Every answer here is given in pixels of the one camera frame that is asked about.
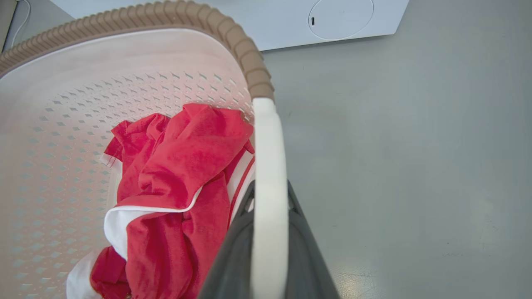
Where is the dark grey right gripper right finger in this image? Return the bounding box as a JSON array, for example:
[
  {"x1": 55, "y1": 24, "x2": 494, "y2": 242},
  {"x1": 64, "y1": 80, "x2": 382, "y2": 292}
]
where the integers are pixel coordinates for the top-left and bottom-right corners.
[{"x1": 284, "y1": 179, "x2": 341, "y2": 299}]

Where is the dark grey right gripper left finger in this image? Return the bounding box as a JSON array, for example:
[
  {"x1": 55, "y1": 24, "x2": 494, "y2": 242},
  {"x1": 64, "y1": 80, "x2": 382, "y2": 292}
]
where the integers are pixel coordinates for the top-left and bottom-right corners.
[{"x1": 198, "y1": 180, "x2": 256, "y2": 299}]

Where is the white laundry basket brown rim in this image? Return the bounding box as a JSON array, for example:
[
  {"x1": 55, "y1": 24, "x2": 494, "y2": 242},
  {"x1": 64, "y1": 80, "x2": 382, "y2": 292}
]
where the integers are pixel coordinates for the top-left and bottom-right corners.
[{"x1": 0, "y1": 0, "x2": 289, "y2": 299}]

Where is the red and white garment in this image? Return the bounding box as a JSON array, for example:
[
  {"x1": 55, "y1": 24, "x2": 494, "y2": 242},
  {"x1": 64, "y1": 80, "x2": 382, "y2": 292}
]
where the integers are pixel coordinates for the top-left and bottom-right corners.
[{"x1": 66, "y1": 103, "x2": 256, "y2": 299}]

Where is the white washing machine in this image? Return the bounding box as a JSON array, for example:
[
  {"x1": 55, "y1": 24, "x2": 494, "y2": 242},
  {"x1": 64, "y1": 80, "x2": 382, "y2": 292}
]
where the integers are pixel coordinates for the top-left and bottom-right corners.
[{"x1": 49, "y1": 0, "x2": 410, "y2": 51}]

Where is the white cable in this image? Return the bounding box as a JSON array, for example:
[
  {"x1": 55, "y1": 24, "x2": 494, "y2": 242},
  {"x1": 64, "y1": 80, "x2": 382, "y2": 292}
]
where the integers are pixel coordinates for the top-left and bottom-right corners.
[{"x1": 9, "y1": 0, "x2": 32, "y2": 47}]

